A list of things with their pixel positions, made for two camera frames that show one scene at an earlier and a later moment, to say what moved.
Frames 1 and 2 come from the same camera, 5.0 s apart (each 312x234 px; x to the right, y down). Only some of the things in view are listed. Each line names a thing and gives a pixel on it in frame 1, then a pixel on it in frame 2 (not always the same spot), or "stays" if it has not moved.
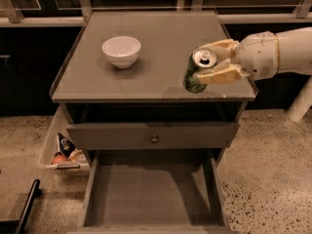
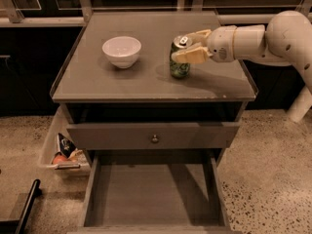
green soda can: [201, 59] → [179, 69]
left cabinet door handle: [5, 58] stays
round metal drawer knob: [154, 139] stays
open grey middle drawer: [154, 191] stays
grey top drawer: [151, 136] stays
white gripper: [258, 57] → [220, 43]
